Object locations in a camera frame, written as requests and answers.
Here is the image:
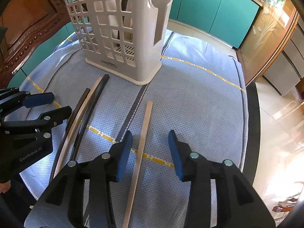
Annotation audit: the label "blue striped cloth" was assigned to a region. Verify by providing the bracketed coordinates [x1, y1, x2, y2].
[5, 28, 248, 228]

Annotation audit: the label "teal base cabinets under stove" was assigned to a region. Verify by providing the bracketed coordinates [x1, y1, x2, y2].
[166, 0, 260, 49]

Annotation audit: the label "white plastic utensil basket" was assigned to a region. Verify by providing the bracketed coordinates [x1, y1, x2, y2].
[58, 0, 177, 86]

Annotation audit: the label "carved brown wooden chair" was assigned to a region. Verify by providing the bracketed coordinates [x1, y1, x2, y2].
[0, 0, 80, 89]

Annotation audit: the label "wood framed glass door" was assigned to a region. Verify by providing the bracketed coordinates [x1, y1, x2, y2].
[237, 0, 300, 86]

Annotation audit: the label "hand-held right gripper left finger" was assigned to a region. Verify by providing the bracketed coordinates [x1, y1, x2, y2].
[24, 130, 134, 228]

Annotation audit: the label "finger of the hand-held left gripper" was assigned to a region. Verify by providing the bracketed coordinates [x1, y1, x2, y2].
[0, 106, 73, 136]
[0, 87, 55, 115]

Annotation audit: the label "light wooden chopstick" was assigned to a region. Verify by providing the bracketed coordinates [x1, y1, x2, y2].
[124, 101, 154, 228]
[53, 76, 103, 180]

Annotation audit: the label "person's left hand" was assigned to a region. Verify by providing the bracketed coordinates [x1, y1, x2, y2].
[0, 181, 11, 194]

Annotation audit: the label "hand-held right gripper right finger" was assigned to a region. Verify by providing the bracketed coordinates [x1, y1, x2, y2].
[168, 129, 276, 228]

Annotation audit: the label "silver refrigerator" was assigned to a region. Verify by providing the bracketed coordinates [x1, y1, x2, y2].
[262, 36, 304, 98]

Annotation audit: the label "black chopstick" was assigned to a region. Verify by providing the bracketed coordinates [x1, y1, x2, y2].
[69, 74, 110, 163]

